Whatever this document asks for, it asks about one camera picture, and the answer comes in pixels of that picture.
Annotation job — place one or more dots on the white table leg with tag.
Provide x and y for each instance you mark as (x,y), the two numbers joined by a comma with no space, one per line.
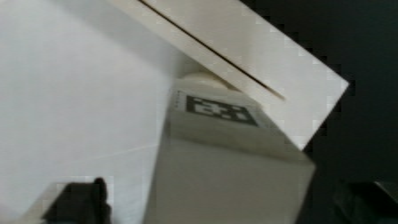
(232,173)

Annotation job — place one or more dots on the white square tabletop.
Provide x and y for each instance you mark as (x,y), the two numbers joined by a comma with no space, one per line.
(93,55)

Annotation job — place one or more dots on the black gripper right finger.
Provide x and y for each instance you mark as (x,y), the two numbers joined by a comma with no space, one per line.
(367,203)

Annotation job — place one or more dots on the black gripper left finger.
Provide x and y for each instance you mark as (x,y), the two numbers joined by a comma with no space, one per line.
(81,206)

